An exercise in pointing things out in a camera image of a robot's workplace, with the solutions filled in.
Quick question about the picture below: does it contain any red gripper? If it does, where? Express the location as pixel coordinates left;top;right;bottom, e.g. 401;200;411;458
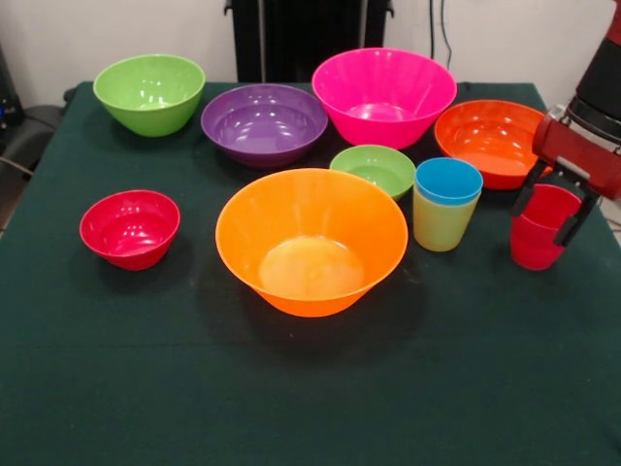
509;109;621;248

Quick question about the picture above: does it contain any red cup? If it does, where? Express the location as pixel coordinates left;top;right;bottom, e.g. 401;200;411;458
509;183;583;272

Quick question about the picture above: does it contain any blue cup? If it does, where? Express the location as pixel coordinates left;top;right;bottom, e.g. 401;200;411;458
414;157;484;205

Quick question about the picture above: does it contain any red-orange bowl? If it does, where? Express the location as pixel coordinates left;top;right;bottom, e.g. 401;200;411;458
434;99;554;190

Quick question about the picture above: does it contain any yellow cup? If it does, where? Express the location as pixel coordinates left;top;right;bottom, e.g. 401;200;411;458
412;186;481;252

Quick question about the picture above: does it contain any small green bowl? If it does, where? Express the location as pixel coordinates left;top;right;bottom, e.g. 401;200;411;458
329;144;417;203

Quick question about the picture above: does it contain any pink bowl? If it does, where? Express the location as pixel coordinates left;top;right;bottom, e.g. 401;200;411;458
311;47;458;150

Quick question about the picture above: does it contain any large orange bowl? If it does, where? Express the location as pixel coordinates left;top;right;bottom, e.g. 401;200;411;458
214;168;409;318

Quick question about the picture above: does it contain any purple bowl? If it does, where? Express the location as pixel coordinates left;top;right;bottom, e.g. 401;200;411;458
200;83;329;170

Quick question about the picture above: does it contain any small red bowl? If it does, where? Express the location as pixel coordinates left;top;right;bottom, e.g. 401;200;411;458
79;189;181;272

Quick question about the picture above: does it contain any large green bowl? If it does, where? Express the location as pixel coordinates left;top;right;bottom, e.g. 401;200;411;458
92;53;207;138

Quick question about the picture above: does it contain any dark green tablecloth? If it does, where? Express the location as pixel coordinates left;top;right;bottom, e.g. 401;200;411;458
0;81;621;466

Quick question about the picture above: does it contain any black electronics box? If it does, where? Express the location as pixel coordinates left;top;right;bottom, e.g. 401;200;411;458
0;41;25;145

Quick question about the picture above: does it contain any grey cable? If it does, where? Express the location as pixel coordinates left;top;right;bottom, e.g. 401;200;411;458
0;154;35;179

